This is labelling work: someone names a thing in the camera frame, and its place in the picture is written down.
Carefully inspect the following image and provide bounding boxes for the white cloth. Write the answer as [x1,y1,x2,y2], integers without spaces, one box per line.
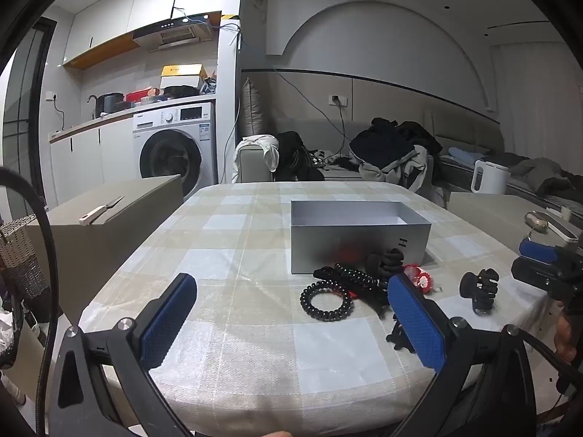
[233,135,281,183]

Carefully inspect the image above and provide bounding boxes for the long black hair clip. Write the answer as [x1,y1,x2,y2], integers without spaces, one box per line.
[313,265,417,353]

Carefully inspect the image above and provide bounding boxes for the red and white hair accessory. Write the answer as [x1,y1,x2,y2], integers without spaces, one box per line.
[403,264,433,292]

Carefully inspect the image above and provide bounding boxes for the round black spiral hair tie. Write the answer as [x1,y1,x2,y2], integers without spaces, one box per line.
[300,282,353,323]

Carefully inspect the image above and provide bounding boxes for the white rectangular case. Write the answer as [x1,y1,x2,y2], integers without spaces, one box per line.
[547,209,583,243]

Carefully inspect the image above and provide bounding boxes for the thin charger cable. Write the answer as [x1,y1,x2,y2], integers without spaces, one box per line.
[334,100,352,153]

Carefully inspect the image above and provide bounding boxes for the white wall cabinets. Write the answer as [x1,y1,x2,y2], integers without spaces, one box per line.
[61,0,228,69]

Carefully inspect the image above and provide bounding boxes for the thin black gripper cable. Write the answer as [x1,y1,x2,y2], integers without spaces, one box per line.
[519,330,583,401]

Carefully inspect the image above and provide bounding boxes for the light blue cloth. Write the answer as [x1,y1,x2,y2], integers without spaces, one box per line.
[449,146,493,165]

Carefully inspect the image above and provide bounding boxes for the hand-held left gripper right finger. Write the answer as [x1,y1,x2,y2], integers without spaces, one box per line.
[387,273,540,437]

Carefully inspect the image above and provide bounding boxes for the stretched black spiral hair tie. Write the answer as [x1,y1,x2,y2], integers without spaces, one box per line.
[334,263,380,285]

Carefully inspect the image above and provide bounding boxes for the white washing machine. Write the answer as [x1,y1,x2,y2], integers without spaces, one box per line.
[132,101,217,189]

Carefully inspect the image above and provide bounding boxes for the wicker basket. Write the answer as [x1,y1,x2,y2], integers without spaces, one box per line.
[0,215,52,301]

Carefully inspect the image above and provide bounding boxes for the dark grey jacket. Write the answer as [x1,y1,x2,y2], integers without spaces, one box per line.
[508,155,583,198]

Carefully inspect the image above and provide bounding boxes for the grey sofa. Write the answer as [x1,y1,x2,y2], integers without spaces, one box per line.
[239,121,583,219]

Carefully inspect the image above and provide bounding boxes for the black garment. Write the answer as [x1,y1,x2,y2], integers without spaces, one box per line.
[275,131,325,182]

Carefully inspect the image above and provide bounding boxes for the grey pillow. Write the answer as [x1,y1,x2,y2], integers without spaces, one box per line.
[239,77,269,139]

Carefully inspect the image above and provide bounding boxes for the large cardboard box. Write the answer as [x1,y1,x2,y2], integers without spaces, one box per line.
[27,174,185,324]

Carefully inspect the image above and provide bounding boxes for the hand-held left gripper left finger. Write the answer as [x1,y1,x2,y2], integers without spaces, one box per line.
[46,272,199,437]

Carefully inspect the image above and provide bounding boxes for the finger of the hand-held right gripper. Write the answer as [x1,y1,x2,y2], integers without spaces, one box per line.
[511,257,554,294]
[519,236,560,265]

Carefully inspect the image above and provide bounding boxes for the kitchen counter with cabinets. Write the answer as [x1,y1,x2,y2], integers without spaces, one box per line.
[49,95,217,205]

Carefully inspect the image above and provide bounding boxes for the grey rectangular box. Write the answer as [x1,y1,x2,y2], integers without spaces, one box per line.
[290,200,432,275]

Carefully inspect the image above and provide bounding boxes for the range hood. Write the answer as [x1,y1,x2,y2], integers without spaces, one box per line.
[132,15,215,51]

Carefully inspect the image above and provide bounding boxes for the thick black cable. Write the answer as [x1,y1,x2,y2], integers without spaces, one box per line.
[0,167,62,437]

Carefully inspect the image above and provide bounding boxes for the checked beige tablecloth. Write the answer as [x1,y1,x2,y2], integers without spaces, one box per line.
[77,181,561,437]

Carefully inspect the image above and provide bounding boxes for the pile of dark clothes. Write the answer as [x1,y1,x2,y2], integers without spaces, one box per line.
[348,118,442,192]

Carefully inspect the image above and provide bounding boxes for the person's right hand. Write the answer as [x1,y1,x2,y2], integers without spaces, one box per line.
[555,313,578,361]

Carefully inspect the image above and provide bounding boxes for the white-handled knife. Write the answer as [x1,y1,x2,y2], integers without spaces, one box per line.
[79,197,125,227]

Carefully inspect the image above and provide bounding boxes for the beige side table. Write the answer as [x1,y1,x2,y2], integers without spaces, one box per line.
[449,192,583,283]

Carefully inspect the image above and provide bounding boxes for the black claw hair clip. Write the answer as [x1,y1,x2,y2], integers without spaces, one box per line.
[365,248,406,279]
[459,268,500,316]

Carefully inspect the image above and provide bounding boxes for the yellow cardboard box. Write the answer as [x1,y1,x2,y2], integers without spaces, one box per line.
[160,64,206,78]

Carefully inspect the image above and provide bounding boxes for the white electric kettle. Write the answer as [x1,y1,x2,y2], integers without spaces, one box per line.
[470,159,510,196]

